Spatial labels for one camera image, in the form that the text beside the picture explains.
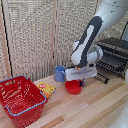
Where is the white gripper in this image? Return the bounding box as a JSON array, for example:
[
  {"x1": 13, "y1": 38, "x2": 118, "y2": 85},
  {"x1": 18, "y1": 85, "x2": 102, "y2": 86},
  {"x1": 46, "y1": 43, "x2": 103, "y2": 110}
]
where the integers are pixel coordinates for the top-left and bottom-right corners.
[{"x1": 64, "y1": 64, "x2": 99, "y2": 89}]

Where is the blue mug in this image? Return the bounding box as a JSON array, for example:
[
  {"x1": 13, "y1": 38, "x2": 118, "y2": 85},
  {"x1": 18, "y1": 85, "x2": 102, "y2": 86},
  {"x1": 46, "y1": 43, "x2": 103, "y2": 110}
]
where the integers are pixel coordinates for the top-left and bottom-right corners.
[{"x1": 53, "y1": 65, "x2": 67, "y2": 83}]

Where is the yellow and red food box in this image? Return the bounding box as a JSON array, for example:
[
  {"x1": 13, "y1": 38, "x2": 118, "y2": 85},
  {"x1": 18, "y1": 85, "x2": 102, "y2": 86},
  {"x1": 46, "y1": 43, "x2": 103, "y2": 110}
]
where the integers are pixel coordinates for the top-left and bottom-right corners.
[{"x1": 37, "y1": 81, "x2": 57, "y2": 100}]

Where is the red bowl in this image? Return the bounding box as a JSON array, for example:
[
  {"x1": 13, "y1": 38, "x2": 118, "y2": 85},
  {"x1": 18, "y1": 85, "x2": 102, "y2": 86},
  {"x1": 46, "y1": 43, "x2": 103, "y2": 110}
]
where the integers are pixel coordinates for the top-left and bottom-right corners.
[{"x1": 64, "y1": 79, "x2": 85, "y2": 96}]

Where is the black oven tray rack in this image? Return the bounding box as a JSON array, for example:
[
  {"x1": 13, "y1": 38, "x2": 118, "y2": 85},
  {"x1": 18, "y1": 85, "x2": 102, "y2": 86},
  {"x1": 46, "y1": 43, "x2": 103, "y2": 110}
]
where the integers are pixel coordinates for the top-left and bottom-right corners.
[{"x1": 94, "y1": 72, "x2": 111, "y2": 85}]

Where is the black toaster oven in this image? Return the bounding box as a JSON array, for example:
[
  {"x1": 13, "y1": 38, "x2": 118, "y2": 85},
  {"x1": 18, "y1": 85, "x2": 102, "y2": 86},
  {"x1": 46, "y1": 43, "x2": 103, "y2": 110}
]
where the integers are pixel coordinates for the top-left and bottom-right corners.
[{"x1": 95, "y1": 37, "x2": 128, "y2": 78}]

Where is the woven folding screen panel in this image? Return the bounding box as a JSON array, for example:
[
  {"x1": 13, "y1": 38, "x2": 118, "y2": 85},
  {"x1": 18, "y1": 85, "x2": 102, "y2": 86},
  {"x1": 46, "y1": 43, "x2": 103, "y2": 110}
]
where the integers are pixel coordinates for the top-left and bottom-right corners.
[
  {"x1": 87, "y1": 0, "x2": 128, "y2": 64},
  {"x1": 54, "y1": 0, "x2": 98, "y2": 72},
  {"x1": 0, "y1": 0, "x2": 58, "y2": 83}
]

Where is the red plastic shopping basket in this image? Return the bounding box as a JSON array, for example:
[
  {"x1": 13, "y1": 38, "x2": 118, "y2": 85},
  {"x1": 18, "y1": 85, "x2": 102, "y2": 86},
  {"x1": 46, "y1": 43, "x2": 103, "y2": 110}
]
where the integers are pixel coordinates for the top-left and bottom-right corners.
[{"x1": 0, "y1": 75, "x2": 49, "y2": 128}]

